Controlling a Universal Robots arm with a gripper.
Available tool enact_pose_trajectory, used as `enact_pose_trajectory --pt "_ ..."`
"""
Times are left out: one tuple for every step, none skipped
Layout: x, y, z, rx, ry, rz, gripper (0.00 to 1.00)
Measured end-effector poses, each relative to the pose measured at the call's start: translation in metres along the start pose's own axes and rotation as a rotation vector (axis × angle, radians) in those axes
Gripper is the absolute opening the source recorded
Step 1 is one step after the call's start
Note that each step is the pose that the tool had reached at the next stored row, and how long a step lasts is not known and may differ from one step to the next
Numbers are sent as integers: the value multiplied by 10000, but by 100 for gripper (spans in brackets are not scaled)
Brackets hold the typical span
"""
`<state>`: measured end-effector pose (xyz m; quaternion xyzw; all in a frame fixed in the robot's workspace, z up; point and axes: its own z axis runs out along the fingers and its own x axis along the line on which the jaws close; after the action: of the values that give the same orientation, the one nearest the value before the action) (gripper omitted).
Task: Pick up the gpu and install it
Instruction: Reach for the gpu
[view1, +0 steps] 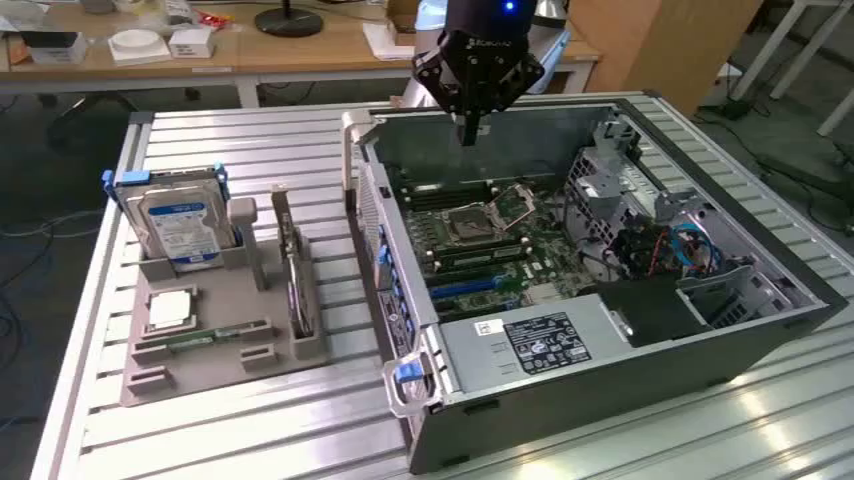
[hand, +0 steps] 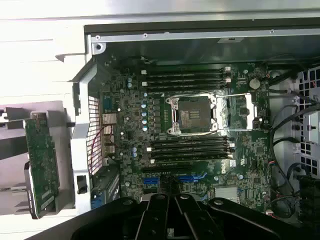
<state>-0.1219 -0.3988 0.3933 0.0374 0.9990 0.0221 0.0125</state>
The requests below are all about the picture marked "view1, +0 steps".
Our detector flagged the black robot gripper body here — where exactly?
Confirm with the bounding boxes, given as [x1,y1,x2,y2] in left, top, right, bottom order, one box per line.
[436,0,537,117]

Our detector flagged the green gpu card metal bracket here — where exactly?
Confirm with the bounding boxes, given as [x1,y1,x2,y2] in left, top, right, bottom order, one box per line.
[270,183,319,341]

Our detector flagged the white paper stack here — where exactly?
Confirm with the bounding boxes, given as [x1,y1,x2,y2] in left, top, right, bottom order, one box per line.
[362,22,419,62]

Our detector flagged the brown cardboard box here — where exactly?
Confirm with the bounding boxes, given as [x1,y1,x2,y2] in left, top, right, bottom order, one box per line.
[386,0,422,35]

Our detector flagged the wooden desk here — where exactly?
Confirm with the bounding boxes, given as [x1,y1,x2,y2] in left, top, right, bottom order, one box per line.
[0,0,602,109]

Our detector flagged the wooden cabinet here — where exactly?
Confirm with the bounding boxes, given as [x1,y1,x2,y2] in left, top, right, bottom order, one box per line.
[570,0,766,114]

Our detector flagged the black round lamp base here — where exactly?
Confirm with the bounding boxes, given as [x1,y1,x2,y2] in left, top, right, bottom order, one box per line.
[254,0,327,39]

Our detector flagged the black ram slot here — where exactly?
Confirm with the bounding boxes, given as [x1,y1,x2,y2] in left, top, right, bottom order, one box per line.
[404,199,502,213]
[426,237,529,257]
[402,192,501,205]
[394,178,499,191]
[431,248,533,271]
[398,185,501,198]

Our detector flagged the metal socket cover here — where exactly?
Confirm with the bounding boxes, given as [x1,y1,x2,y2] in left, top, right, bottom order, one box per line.
[490,182,535,224]

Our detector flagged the perforated metal drive cage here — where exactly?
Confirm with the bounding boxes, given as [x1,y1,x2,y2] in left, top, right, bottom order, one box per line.
[565,144,669,251]

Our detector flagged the cpu socket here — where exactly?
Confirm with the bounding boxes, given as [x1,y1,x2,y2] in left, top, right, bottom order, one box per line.
[444,203,499,241]

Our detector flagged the small white labelled box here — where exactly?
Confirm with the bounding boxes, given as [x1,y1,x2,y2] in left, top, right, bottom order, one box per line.
[167,27,218,59]

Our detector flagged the green motherboard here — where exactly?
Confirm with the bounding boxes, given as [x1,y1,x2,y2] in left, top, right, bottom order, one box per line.
[386,164,602,324]

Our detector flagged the white box round insert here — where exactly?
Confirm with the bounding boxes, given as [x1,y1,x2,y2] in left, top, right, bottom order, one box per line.
[107,28,174,67]

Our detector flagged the black floor stand base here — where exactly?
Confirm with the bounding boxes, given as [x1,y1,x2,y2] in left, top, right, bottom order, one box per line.
[757,154,854,186]

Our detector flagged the hard disk blue carrier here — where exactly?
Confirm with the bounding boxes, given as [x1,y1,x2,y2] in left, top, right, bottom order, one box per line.
[102,162,232,274]

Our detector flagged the black plastic shroud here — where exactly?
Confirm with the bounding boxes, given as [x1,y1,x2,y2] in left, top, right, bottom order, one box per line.
[591,279,713,349]

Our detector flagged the metal disk bay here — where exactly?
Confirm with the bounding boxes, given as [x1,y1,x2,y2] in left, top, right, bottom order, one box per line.
[674,264,802,331]

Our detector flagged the white box dark lid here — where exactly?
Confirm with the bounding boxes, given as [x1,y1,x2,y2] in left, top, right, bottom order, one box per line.
[17,30,90,65]

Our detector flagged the grey printed parts rack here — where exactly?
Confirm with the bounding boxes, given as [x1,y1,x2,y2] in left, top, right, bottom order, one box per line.
[119,196,334,409]

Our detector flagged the silver power supply unit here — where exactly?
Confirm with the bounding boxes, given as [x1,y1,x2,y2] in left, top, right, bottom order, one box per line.
[436,293,633,399]

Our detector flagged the silver cpu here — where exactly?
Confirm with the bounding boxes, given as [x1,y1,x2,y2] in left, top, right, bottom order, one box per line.
[147,293,196,329]

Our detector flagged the green ram stick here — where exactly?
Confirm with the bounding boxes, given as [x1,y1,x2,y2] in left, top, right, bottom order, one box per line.
[163,324,268,347]

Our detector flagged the black open pc case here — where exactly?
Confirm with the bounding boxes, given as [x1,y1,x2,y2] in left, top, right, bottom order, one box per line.
[340,92,850,476]

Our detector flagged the white table frame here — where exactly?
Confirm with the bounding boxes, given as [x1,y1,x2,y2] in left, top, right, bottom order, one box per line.
[730,0,854,137]

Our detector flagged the black wire bundle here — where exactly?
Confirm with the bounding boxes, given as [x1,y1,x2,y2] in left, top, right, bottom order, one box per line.
[577,229,663,281]

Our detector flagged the blue wire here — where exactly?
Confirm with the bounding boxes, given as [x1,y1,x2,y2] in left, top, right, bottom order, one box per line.
[670,223,713,274]

